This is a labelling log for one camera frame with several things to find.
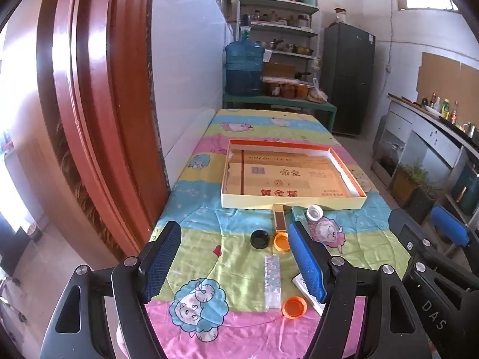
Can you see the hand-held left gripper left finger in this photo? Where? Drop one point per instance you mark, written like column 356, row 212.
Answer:
column 161, row 265

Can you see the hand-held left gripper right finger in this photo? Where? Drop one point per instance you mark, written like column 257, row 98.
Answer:
column 307, row 265

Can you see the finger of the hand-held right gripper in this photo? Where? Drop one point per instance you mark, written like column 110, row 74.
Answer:
column 449, row 226
column 409, row 239

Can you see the white cartoon lighter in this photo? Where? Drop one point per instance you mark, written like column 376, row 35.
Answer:
column 299, row 283

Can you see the orange bottle cap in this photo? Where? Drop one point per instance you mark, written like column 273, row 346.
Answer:
column 281, row 243
column 295, row 307

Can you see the clear floral lighter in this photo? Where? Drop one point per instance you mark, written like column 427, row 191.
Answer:
column 272, row 284

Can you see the white bottle cap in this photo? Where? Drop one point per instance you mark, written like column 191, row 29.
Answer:
column 313, row 214

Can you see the gold lighter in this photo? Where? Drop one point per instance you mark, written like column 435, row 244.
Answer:
column 280, row 220

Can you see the black bottle cap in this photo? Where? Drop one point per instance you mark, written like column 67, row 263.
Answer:
column 260, row 240

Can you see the shallow orange-rimmed cardboard box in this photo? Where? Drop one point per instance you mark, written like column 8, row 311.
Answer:
column 262, row 202

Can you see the dark green container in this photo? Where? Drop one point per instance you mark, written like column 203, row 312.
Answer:
column 467, row 187

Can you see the brown printed cardboard sheet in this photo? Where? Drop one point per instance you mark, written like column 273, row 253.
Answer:
column 284, row 179

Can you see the grey kitchen counter cabinet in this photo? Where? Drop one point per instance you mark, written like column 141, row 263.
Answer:
column 423, row 138

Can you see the red-capped bottle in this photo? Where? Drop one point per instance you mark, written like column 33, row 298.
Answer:
column 454, row 115

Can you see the yellow green-capped bottle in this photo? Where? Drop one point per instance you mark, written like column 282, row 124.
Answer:
column 445, row 109

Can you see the red wooden door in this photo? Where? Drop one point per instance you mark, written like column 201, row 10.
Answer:
column 93, row 119

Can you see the green low table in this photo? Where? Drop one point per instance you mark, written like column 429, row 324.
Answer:
column 277, row 101

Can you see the dark grey refrigerator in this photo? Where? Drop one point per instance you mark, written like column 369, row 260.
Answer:
column 348, row 82

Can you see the plastic bag of food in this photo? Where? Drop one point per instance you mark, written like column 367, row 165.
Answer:
column 317, row 95

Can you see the black frying pan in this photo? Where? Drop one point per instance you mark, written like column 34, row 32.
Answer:
column 302, row 76

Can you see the blue water jug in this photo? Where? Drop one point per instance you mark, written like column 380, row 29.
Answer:
column 243, row 67

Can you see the white plastic container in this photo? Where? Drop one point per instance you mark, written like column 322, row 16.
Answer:
column 268, row 57

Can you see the yellow metal basin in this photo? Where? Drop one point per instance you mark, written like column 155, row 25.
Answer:
column 301, row 49

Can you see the metal cooking pot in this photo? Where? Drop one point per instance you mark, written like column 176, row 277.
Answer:
column 275, row 44

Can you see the white metal shelf rack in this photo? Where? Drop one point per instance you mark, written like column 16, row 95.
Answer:
column 278, row 30

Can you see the water jug pump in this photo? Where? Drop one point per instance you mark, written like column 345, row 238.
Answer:
column 245, row 26

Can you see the row of spice jars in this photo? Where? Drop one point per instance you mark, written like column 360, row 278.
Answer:
column 278, row 18

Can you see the cardboard wall panel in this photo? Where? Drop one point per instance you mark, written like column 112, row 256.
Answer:
column 438, row 78

